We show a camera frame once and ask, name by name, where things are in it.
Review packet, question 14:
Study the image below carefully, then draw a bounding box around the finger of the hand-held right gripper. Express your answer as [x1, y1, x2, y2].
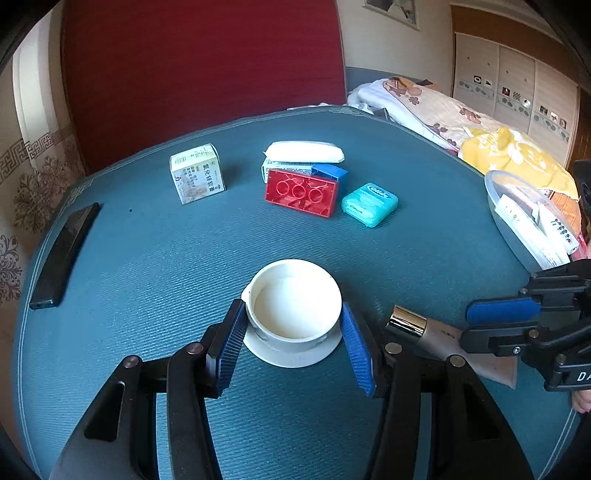
[465, 260, 591, 325]
[460, 309, 591, 357]

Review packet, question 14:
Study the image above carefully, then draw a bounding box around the patterned beige curtain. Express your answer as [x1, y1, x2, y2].
[0, 46, 88, 333]

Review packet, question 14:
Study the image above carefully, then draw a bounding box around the green and white medicine box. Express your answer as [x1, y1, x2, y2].
[169, 144, 227, 205]

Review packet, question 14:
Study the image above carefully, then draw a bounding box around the clear plastic container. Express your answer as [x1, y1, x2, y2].
[484, 170, 583, 273]

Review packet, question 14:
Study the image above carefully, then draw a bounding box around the teal dental floss case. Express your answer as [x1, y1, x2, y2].
[342, 182, 399, 228]

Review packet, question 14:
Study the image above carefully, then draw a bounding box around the red padded headboard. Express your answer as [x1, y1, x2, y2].
[61, 0, 348, 176]

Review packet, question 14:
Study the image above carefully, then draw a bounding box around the black phone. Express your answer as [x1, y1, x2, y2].
[29, 202, 101, 310]

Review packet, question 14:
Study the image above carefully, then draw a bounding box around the wooden wardrobe with white doors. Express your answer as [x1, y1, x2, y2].
[450, 4, 583, 171]

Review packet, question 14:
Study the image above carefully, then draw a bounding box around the beige cosmetic tube gold cap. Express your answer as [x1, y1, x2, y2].
[385, 305, 520, 389]

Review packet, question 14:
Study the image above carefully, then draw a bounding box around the red toy block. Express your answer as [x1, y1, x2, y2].
[264, 168, 340, 219]

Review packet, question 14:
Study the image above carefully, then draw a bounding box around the floral quilt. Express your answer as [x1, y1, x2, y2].
[347, 76, 504, 153]

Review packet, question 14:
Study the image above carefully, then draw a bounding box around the blue toy block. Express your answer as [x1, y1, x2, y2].
[311, 163, 349, 190]

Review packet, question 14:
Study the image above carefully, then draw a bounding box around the blue and white medicine box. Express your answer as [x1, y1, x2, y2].
[494, 194, 566, 271]

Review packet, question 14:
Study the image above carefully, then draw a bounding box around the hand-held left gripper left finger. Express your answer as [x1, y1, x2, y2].
[48, 298, 250, 480]

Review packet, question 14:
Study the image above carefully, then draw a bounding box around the small green and white box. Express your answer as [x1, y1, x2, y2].
[261, 157, 315, 183]

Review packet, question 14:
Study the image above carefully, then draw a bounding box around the white cup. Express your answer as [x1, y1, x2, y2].
[245, 259, 343, 354]

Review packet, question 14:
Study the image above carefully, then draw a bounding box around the framed wall picture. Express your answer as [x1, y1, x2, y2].
[362, 0, 423, 31]

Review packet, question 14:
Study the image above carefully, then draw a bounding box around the white tissue packet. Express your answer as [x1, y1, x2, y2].
[264, 141, 346, 164]

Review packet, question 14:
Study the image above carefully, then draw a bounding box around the yellow blanket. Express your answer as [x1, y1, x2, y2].
[457, 127, 580, 201]

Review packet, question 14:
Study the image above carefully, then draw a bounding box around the white saucer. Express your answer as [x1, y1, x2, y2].
[241, 286, 343, 369]

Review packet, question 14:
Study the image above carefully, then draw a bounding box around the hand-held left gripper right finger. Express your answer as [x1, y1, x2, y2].
[339, 302, 550, 480]

